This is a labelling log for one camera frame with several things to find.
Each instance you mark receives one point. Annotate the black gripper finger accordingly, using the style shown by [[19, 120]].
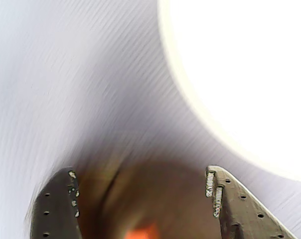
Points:
[[53, 211], [240, 219]]

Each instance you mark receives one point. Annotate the red cube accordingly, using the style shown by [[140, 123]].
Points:
[[141, 234]]

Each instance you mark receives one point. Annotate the white round plate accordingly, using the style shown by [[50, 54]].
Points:
[[240, 74]]

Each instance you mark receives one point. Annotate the blue woven tablecloth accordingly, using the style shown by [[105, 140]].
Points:
[[65, 74]]

